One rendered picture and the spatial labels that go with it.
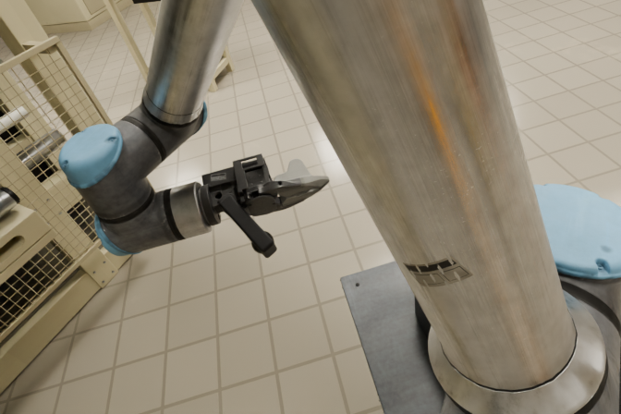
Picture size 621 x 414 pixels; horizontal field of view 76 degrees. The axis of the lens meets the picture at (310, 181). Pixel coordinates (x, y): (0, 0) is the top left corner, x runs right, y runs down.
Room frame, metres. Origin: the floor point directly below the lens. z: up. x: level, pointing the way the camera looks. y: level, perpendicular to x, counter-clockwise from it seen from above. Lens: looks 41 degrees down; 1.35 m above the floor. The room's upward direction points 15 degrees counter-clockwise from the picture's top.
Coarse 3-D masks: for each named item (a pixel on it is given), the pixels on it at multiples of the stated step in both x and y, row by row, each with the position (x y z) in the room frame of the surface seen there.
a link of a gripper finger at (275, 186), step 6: (276, 180) 0.49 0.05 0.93; (282, 180) 0.49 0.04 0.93; (288, 180) 0.50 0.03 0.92; (294, 180) 0.50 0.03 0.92; (300, 180) 0.50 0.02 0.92; (264, 186) 0.49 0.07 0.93; (270, 186) 0.49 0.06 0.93; (276, 186) 0.48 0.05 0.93; (282, 186) 0.48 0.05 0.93; (288, 186) 0.48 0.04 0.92; (294, 186) 0.49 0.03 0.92; (300, 186) 0.49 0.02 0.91; (258, 192) 0.48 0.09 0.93; (264, 192) 0.48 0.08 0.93; (270, 192) 0.48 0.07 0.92; (276, 192) 0.49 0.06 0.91
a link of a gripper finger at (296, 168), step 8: (296, 160) 0.54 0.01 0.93; (288, 168) 0.53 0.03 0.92; (296, 168) 0.53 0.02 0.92; (304, 168) 0.52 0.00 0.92; (280, 176) 0.52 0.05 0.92; (288, 176) 0.52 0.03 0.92; (296, 176) 0.51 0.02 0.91; (304, 176) 0.51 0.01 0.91; (312, 176) 0.51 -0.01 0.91; (320, 176) 0.51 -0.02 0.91; (304, 184) 0.49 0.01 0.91; (312, 184) 0.50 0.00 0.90; (320, 184) 0.50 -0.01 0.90; (280, 192) 0.49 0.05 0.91; (288, 192) 0.49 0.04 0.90; (296, 192) 0.50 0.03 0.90
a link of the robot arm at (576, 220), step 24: (552, 192) 0.31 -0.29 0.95; (576, 192) 0.31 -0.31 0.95; (552, 216) 0.28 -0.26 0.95; (576, 216) 0.27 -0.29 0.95; (600, 216) 0.26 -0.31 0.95; (552, 240) 0.24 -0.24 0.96; (576, 240) 0.24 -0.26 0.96; (600, 240) 0.23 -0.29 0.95; (576, 264) 0.21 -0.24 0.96; (600, 264) 0.21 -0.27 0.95; (576, 288) 0.19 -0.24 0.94; (600, 288) 0.19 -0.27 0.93
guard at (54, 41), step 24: (0, 72) 1.23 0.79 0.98; (72, 72) 1.39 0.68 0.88; (72, 96) 1.34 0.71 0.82; (72, 120) 1.31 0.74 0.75; (0, 168) 1.10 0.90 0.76; (48, 168) 1.18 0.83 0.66; (48, 192) 1.14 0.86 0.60; (72, 192) 1.19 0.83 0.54; (72, 240) 1.11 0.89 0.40; (96, 240) 1.16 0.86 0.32; (72, 264) 1.06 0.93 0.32; (48, 288) 0.98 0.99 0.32; (24, 312) 0.90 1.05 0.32; (0, 336) 0.83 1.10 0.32
